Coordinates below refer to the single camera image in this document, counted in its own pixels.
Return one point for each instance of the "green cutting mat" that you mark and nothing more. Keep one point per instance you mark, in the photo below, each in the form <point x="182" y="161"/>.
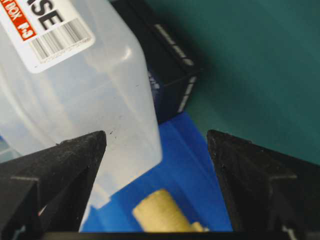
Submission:
<point x="261" y="61"/>

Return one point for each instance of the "clear plastic tool box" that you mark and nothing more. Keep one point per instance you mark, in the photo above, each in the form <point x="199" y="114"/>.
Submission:
<point x="73" y="67"/>

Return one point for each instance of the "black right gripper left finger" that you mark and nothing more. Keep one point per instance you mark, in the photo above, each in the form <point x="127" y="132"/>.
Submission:
<point x="48" y="190"/>

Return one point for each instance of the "blue cloth mat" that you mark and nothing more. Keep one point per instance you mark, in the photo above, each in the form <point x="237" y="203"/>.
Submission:
<point x="186" y="172"/>

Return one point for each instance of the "wooden mallet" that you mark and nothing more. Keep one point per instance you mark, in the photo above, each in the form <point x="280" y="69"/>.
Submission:
<point x="160" y="213"/>

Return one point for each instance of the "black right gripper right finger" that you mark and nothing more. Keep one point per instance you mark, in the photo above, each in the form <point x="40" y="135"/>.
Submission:
<point x="268" y="195"/>

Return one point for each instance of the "black box with white text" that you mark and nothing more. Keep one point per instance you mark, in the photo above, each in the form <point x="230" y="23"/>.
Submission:
<point x="172" y="71"/>

